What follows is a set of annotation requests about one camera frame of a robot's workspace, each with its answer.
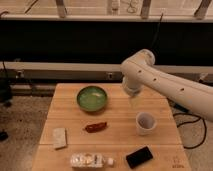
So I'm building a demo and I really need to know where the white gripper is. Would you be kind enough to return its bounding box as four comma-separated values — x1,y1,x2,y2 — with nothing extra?
122,76,141,97

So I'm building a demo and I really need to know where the green ceramic bowl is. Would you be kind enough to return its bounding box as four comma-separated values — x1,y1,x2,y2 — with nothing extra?
77,86,108,112

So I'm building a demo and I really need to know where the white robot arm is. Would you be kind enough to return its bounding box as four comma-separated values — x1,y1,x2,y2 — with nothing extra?
121,49,213,122

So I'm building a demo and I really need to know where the white paper cup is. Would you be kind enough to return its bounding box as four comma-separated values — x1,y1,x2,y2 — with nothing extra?
136,112,157,136

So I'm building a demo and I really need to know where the red chili pepper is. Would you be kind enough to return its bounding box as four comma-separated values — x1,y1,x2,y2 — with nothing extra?
85,122,107,133

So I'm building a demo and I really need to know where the black smartphone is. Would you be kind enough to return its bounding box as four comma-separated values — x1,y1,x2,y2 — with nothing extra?
126,147,153,169

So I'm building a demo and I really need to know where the white sponge block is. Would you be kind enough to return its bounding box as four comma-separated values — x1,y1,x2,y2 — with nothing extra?
53,128,67,149

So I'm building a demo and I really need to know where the clear plastic water bottle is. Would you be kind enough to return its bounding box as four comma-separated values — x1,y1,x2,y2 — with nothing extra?
70,153,114,168

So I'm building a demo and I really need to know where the black chair base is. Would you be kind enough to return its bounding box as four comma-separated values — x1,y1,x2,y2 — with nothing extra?
0,79,12,142

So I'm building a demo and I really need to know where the black hanging cable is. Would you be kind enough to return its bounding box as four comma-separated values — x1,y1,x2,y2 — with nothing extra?
150,13,165,51

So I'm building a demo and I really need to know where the black floor cable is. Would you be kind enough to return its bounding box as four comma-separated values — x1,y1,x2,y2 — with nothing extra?
173,104,208,150

